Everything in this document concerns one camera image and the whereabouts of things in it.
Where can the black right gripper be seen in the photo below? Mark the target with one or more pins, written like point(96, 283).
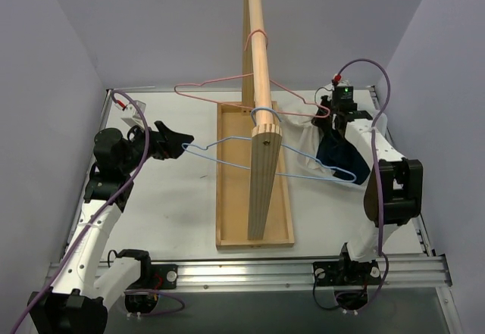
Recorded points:
point(326, 113)

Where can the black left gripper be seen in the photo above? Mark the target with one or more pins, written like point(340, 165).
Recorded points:
point(160, 141)

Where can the blue wire hanger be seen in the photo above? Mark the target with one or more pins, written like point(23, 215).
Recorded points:
point(270, 156)

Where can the dark blue denim skirt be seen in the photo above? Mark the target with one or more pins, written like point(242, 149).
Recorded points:
point(335, 151)

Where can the white pleated skirt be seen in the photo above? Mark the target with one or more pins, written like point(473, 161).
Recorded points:
point(307, 138)

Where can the pink wire hanger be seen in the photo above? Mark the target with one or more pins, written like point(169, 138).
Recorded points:
point(262, 90)

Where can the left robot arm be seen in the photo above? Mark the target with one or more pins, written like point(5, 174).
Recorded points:
point(76, 300)

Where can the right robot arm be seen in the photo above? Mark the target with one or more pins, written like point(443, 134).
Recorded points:
point(393, 190)

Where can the white perforated plastic basket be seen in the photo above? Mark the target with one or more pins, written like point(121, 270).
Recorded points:
point(382, 124)

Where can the wooden clothes rack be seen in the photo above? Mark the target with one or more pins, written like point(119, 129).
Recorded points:
point(252, 206)

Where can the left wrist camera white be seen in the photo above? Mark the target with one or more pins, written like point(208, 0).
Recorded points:
point(130, 112)

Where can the aluminium mounting rail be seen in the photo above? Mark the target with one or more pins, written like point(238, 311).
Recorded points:
point(246, 273)

